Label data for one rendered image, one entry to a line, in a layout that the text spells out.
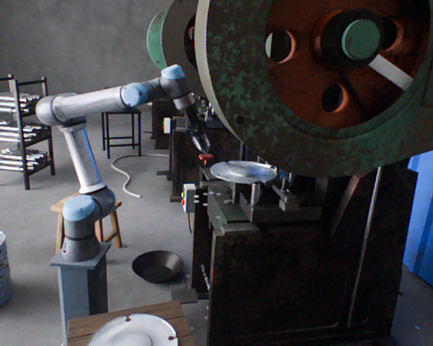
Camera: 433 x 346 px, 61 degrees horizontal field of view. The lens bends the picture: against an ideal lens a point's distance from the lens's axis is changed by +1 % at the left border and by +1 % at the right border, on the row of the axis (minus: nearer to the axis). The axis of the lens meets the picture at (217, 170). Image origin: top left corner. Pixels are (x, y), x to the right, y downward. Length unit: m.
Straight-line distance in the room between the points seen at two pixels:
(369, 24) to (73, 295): 1.43
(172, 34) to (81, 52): 5.44
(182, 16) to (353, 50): 1.88
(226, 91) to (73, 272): 0.98
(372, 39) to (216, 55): 0.41
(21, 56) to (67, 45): 0.89
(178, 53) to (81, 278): 1.76
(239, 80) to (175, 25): 1.80
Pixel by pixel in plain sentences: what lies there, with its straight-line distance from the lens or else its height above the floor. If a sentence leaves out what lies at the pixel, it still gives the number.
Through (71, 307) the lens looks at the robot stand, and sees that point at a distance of 1.73.
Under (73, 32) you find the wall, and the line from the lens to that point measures 8.13.
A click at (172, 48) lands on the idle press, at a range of 2.79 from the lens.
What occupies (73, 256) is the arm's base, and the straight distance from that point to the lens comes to 1.60.
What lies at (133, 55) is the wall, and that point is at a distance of 8.06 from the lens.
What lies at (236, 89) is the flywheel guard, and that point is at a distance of 1.03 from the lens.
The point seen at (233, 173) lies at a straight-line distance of 1.57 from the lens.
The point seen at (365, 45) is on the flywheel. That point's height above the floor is 1.32.
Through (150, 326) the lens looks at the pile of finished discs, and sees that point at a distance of 1.41.
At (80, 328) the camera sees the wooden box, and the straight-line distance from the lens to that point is 1.45.
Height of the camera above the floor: 1.29
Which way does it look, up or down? 18 degrees down
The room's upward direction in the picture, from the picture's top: 3 degrees clockwise
